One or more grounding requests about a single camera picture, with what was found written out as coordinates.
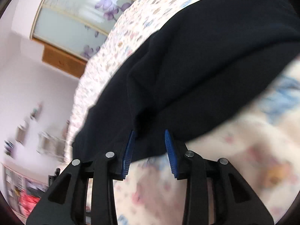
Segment floral glass sliding wardrobe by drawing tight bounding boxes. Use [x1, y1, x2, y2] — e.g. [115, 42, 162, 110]
[31, 0, 136, 61]

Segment teddy bear print bedspread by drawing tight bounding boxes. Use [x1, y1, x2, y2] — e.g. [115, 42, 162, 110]
[68, 0, 299, 224]

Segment white ornate rack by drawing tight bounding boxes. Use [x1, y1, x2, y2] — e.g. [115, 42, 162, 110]
[37, 132, 66, 162]

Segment red patterned cloth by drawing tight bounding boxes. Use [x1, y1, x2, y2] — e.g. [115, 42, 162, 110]
[20, 191, 40, 217]

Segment black pants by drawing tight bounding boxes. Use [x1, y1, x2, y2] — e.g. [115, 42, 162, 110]
[72, 0, 299, 161]

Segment pink bookcase with items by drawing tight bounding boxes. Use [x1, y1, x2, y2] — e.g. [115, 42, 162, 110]
[2, 162, 48, 222]

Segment wooden door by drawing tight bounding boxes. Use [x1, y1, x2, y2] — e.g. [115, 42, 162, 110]
[42, 44, 86, 78]

